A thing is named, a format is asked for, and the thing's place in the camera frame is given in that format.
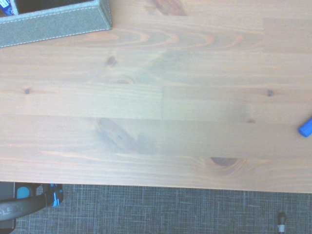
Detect blue white marker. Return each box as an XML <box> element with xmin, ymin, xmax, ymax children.
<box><xmin>0</xmin><ymin>0</ymin><xmax>12</xmax><ymax>17</ymax></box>

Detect grey felt desk organizer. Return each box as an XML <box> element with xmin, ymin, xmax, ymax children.
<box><xmin>0</xmin><ymin>0</ymin><xmax>113</xmax><ymax>48</ymax></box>

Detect black blue headphones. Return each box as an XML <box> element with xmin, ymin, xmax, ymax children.
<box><xmin>0</xmin><ymin>182</ymin><xmax>63</xmax><ymax>223</ymax></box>

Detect black cable plug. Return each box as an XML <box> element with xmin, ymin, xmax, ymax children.
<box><xmin>277</xmin><ymin>212</ymin><xmax>287</xmax><ymax>234</ymax></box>

